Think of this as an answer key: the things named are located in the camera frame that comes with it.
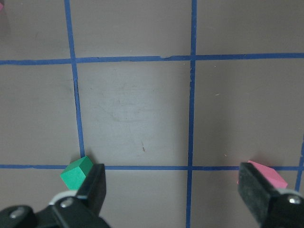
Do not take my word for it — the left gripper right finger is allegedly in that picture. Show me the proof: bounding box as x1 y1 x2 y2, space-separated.
238 162 280 223

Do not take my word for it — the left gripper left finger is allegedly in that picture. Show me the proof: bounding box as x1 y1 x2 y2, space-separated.
76 164 106 215

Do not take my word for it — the pink cube centre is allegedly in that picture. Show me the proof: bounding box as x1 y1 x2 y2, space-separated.
237 160 288 190

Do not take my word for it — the green cube front left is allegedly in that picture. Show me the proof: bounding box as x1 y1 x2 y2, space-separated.
60 156 93 190

